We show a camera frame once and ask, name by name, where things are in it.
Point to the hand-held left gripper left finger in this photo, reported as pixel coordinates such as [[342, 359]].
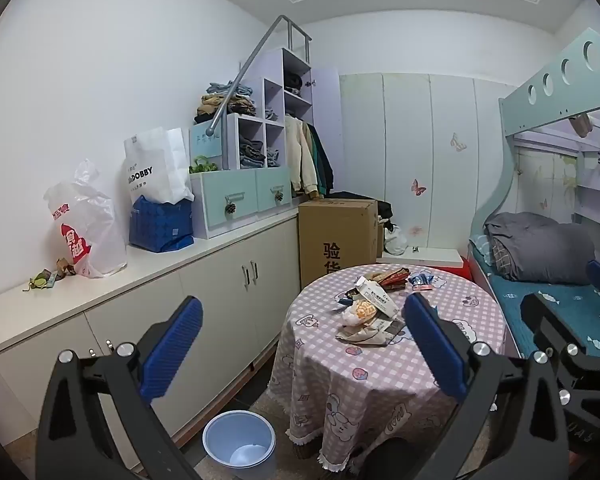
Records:
[[172, 345]]

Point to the beige paper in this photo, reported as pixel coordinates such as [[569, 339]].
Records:
[[362, 336]]

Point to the orange print bread wrapper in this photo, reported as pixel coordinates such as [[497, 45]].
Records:
[[362, 311]]

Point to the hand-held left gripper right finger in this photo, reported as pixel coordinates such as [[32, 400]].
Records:
[[435, 345]]

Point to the stack of folded clothes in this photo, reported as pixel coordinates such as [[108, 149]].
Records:
[[225, 102]]

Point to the beige hanging jacket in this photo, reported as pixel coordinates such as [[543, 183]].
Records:
[[300, 155]]

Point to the teal candy-print bed sheet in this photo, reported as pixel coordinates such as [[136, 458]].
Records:
[[510, 305]]

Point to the white carton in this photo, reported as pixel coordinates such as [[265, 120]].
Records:
[[375, 297]]

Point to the white low board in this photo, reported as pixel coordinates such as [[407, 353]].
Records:
[[430, 256]]

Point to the blue plastic bin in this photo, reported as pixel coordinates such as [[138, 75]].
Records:
[[240, 435]]

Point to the kraft and red snack packet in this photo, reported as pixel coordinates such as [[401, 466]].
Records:
[[392, 279]]

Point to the green plant decoration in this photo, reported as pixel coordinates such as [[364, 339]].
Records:
[[202, 165]]

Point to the white red-print plastic bag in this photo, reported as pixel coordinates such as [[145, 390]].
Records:
[[85, 230]]

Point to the pine cone drawer ornament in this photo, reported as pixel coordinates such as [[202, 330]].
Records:
[[228, 208], [278, 196]]

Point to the small brown paper scrap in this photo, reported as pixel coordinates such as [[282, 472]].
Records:
[[65, 266]]

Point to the blue woven bag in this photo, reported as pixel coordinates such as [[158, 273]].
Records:
[[160, 225]]

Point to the pink checked tablecloth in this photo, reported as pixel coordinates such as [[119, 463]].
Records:
[[380, 385]]

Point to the folded jeans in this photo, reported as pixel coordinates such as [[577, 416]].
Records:
[[274, 158], [251, 155]]

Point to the purple wardrobe door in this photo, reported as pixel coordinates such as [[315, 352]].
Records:
[[327, 110]]

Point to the brown cloth bag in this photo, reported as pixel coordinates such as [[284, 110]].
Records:
[[580, 125]]

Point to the light blue paper sign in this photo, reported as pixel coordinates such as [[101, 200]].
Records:
[[205, 142]]

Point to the dark clothes pile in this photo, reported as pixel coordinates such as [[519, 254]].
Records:
[[360, 197]]

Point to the folded black clothes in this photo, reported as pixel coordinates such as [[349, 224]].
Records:
[[293, 82]]

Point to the pale butterfly wall sticker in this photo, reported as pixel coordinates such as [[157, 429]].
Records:
[[458, 142]]

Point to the white paper shopping bag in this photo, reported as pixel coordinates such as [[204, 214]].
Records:
[[152, 165]]

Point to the white cubby shelf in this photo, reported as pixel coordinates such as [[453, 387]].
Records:
[[272, 90]]

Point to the dark hanging jacket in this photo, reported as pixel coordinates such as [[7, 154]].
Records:
[[328, 170]]

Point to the white low cabinet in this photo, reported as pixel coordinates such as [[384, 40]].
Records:
[[215, 285]]

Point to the large cardboard box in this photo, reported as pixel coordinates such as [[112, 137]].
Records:
[[335, 240]]

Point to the pink butterfly wall sticker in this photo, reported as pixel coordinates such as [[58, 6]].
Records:
[[418, 186]]

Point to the green hanging jacket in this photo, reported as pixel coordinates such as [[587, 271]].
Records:
[[320, 160]]

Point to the blue and orange packet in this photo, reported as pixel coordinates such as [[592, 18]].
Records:
[[422, 282]]

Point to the stepped shelf unit with drawers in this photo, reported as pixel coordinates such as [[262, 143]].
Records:
[[245, 67]]

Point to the teal bunk bed frame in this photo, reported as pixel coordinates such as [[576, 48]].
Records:
[[545, 105]]

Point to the grey quilt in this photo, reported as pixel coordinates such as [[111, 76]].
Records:
[[540, 245]]

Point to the crumpled white plastic bag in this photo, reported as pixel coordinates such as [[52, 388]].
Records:
[[395, 242]]

